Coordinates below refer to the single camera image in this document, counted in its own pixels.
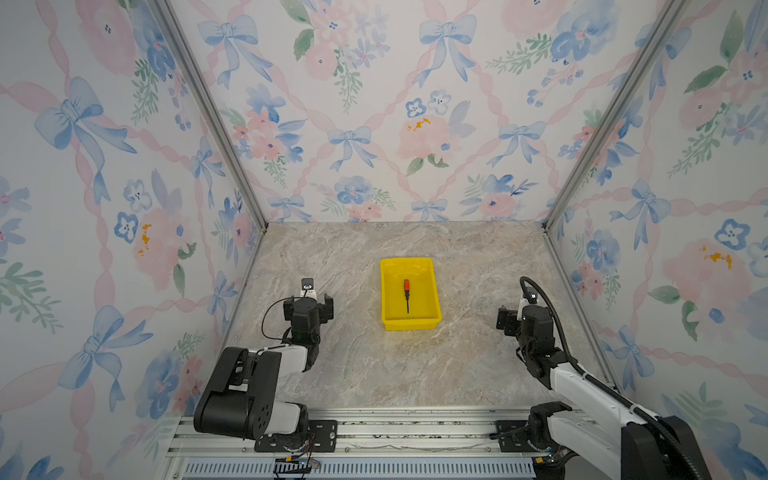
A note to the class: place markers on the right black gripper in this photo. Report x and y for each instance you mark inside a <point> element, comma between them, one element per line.
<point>511,317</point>

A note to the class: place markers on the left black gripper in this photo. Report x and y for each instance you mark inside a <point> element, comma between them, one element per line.
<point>324,310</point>

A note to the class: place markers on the red handled screwdriver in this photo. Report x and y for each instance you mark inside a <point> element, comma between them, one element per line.
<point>407,290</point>

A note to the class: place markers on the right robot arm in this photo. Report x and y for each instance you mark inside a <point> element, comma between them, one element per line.
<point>591,420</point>

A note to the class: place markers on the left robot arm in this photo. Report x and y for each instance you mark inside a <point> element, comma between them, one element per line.
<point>239,399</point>

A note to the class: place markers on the yellow plastic bin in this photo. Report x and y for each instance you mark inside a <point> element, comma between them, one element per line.
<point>425,310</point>

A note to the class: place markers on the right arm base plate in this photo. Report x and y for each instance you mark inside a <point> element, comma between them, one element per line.
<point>514,436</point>

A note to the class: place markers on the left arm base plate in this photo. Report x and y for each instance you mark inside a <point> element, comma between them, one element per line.
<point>313,436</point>

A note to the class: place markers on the aluminium mounting rail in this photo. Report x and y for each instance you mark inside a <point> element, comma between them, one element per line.
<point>371,443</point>

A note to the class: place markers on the left aluminium corner post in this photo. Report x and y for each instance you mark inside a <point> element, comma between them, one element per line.
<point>179,46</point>

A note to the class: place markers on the aluminium corner post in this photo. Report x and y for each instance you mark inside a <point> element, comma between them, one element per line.
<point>659,34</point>
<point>179,46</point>

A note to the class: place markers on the right aluminium corner post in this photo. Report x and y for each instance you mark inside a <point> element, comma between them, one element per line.
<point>659,34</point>

